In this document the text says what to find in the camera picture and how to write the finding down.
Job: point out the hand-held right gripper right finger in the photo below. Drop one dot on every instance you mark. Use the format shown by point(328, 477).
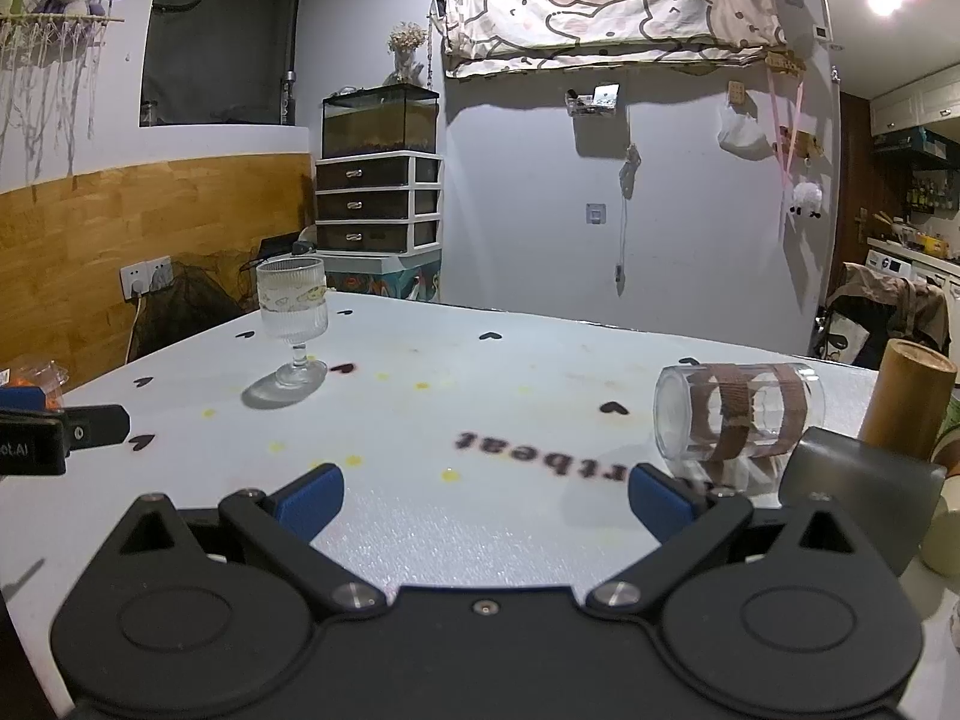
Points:
point(660, 499)

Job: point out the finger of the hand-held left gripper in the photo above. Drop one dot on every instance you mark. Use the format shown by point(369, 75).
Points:
point(96, 426)

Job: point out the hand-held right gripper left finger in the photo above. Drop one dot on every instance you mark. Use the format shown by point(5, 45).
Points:
point(311, 499)

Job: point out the brown striped glass cup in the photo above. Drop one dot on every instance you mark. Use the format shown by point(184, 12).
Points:
point(731, 416)

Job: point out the dark grey cup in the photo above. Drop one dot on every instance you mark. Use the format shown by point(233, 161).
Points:
point(862, 495)

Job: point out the pale green cup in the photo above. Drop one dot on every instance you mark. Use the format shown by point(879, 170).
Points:
point(945, 536)

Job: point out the plastic box with orange food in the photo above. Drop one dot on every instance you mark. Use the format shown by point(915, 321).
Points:
point(41, 382)

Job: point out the black net bag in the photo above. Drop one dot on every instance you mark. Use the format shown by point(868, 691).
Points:
point(184, 311)

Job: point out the ribbed stemmed glass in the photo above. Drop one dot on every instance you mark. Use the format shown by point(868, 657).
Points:
point(292, 307)

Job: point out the white heart print tablecloth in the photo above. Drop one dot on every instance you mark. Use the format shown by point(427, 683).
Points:
point(480, 405)

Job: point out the painted cabinet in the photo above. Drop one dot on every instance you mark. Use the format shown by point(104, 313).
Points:
point(382, 277)

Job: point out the bamboo cylinder container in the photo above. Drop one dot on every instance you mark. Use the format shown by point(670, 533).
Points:
point(904, 405)

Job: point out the chair with draped clothing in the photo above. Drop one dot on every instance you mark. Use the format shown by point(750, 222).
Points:
point(885, 315)

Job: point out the plastic drawer unit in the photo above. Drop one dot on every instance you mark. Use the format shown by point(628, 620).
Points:
point(375, 202)

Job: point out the white hanging plush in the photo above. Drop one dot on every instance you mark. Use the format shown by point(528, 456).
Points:
point(805, 199)

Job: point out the white washing machine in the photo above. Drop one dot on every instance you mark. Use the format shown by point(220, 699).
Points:
point(900, 266)

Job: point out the white hanging bag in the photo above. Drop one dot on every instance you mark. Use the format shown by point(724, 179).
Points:
point(741, 131)

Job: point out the slim bottle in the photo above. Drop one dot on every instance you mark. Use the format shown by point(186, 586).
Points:
point(287, 97)

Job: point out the glass fish tank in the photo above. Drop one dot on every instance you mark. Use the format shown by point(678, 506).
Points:
point(379, 120)

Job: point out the dark window curtain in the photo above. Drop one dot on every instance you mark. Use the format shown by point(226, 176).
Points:
point(217, 30)

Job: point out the dried flower vase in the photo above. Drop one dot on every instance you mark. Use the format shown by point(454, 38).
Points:
point(407, 52)

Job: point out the printed blanket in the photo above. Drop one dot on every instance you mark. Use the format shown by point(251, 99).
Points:
point(600, 11)

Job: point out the white wall socket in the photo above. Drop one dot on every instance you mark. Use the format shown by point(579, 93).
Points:
point(146, 275)

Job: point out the wall switch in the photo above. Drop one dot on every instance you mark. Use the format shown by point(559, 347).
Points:
point(595, 214)

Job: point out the macrame wall hanging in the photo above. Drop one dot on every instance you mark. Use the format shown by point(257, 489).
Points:
point(45, 45)

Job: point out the small wall shelf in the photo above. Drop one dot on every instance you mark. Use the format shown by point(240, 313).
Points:
point(594, 99)

